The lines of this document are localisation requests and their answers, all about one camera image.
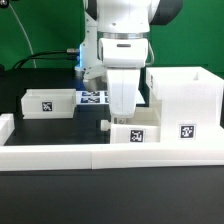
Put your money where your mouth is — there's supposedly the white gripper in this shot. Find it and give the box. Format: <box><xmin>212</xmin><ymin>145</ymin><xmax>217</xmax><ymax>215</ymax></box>
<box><xmin>107</xmin><ymin>69</ymin><xmax>140</xmax><ymax>125</ymax></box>

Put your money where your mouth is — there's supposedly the white front drawer box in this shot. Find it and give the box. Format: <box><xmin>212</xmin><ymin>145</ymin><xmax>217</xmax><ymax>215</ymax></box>
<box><xmin>101</xmin><ymin>107</ymin><xmax>161</xmax><ymax>144</ymax></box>

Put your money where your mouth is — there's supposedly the white drawer box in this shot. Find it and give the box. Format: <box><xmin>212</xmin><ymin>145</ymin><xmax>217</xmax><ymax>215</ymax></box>
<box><xmin>21</xmin><ymin>89</ymin><xmax>76</xmax><ymax>119</ymax></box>
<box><xmin>101</xmin><ymin>107</ymin><xmax>161</xmax><ymax>144</ymax></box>

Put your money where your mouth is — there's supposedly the white drawer cabinet frame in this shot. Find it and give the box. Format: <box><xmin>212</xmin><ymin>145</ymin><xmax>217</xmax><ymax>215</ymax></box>
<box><xmin>147</xmin><ymin>67</ymin><xmax>224</xmax><ymax>142</ymax></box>

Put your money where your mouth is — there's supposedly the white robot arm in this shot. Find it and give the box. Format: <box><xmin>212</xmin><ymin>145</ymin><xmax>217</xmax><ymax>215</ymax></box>
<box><xmin>75</xmin><ymin>0</ymin><xmax>183</xmax><ymax>123</ymax></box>

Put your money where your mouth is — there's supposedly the white rear drawer box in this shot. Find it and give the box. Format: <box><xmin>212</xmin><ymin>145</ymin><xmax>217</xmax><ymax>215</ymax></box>
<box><xmin>21</xmin><ymin>89</ymin><xmax>76</xmax><ymax>119</ymax></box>

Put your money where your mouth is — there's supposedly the paper sheet with markers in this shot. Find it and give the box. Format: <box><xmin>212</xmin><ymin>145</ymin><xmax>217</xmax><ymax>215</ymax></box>
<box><xmin>73</xmin><ymin>90</ymin><xmax>145</xmax><ymax>105</ymax></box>

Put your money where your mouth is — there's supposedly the white front fence rail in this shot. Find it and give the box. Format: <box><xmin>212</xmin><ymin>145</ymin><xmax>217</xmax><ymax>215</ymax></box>
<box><xmin>0</xmin><ymin>142</ymin><xmax>224</xmax><ymax>171</ymax></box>

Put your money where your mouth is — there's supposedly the white fence rail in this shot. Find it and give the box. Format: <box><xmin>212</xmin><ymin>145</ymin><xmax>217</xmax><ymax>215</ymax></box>
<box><xmin>0</xmin><ymin>114</ymin><xmax>15</xmax><ymax>146</ymax></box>
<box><xmin>0</xmin><ymin>142</ymin><xmax>224</xmax><ymax>171</ymax></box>

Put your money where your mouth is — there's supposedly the black cable bundle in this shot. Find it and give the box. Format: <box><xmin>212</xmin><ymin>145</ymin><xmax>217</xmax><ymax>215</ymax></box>
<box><xmin>12</xmin><ymin>48</ymin><xmax>81</xmax><ymax>70</ymax></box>

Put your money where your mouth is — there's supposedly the white left fence rail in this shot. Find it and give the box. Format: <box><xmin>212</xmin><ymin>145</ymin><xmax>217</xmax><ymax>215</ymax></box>
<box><xmin>0</xmin><ymin>114</ymin><xmax>15</xmax><ymax>146</ymax></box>

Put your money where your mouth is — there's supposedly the thin white cable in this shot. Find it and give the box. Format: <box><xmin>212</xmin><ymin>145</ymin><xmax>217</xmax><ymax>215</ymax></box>
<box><xmin>7</xmin><ymin>2</ymin><xmax>38</xmax><ymax>69</ymax></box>

